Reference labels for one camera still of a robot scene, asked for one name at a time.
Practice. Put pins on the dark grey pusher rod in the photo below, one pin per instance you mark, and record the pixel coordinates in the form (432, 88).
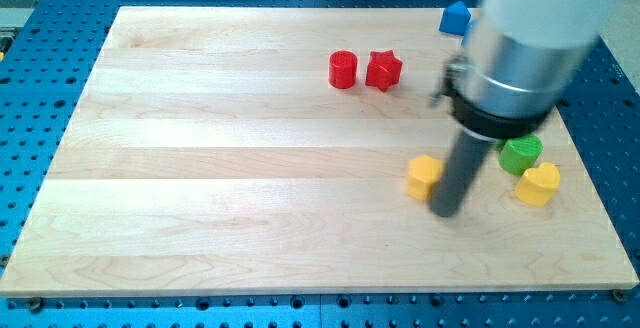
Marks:
(464, 162)

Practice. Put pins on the yellow hexagon block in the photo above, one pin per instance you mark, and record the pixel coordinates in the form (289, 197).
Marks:
(423, 174)

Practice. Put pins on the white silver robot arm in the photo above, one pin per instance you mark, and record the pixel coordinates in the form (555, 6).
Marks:
(513, 67)

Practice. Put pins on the red star block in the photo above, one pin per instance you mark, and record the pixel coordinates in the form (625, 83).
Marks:
(383, 70)

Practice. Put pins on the green cylinder block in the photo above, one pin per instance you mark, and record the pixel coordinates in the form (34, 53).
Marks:
(517, 155)

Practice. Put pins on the yellow heart block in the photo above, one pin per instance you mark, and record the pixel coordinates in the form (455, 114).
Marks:
(538, 185)

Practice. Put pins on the blue pentagon block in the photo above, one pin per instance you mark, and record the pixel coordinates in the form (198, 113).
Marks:
(455, 19)

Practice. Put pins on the red cylinder block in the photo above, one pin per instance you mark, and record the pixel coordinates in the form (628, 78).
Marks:
(342, 69)

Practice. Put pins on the light wooden board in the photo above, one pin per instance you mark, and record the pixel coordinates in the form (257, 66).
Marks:
(209, 155)

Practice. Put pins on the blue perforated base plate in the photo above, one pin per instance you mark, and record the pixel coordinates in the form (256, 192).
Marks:
(45, 70)

